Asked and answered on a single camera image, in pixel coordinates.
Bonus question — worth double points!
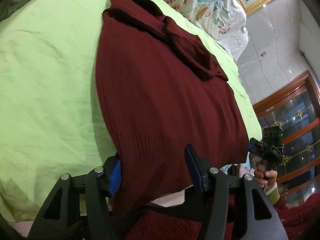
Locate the dark red knit hooded sweater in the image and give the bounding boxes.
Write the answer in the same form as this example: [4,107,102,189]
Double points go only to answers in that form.
[95,0,248,214]

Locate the person's right hand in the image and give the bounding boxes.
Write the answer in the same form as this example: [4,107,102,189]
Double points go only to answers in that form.
[254,161,277,192]

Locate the yellow-green knit sleeve cuff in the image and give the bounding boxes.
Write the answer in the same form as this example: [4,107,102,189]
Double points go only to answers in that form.
[263,183,280,205]

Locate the wooden glass door cabinet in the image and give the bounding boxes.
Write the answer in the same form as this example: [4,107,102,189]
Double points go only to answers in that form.
[253,70,319,207]

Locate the red fuzzy garment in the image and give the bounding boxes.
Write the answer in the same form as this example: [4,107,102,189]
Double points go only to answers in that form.
[122,192,320,240]

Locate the light green bed sheet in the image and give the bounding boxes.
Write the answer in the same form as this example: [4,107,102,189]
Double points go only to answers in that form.
[1,0,262,223]

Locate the white floral quilt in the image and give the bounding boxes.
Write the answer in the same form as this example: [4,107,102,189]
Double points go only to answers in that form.
[163,0,249,61]

